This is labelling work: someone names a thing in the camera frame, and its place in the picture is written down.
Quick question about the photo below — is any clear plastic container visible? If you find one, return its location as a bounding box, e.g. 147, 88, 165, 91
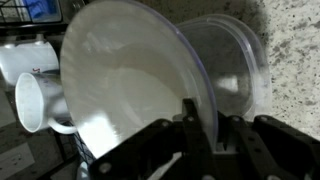
178, 14, 272, 121

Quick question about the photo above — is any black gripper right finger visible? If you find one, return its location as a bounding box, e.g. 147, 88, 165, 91
218, 112, 244, 147

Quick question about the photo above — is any white bowl with flower pattern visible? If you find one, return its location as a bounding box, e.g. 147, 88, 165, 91
60, 0, 217, 158

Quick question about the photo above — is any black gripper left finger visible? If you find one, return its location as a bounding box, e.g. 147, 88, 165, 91
182, 99, 208, 147

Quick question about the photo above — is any black two-tier dish rack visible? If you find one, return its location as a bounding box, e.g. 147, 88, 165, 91
0, 0, 88, 180

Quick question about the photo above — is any white mug lower rack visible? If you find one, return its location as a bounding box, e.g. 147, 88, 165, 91
15, 73, 77, 134

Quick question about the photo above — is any white mug with red label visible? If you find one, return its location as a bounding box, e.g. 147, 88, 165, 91
0, 42, 59, 88

